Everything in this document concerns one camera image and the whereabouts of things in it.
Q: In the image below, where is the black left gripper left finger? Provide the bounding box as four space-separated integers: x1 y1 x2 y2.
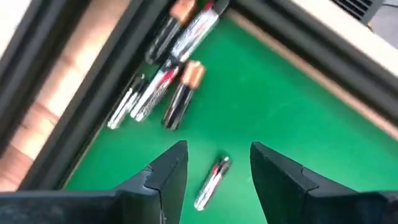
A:
119 140 189 224

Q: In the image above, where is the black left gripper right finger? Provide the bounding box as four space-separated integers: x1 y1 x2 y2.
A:
250 141 352 224

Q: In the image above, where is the green table mat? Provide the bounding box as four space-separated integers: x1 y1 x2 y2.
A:
63 12 398 224

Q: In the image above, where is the wooden table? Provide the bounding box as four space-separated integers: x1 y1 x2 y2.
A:
0 0 398 192

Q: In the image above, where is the black floor vent grille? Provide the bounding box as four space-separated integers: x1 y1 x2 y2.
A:
331 0 385 25

